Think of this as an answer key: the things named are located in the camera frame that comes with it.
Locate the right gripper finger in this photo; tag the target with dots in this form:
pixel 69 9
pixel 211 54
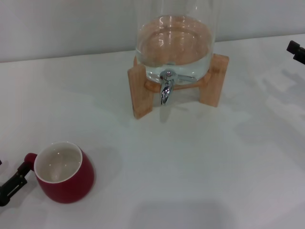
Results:
pixel 300 59
pixel 293 47

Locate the red ceramic cup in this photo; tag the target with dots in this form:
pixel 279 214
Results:
pixel 71 188

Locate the chrome faucet with lever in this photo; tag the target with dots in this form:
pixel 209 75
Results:
pixel 165 90

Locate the glass water dispenser jar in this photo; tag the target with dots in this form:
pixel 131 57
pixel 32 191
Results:
pixel 176 31

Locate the wooden dispenser stand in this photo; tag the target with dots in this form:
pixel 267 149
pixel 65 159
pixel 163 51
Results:
pixel 140 95

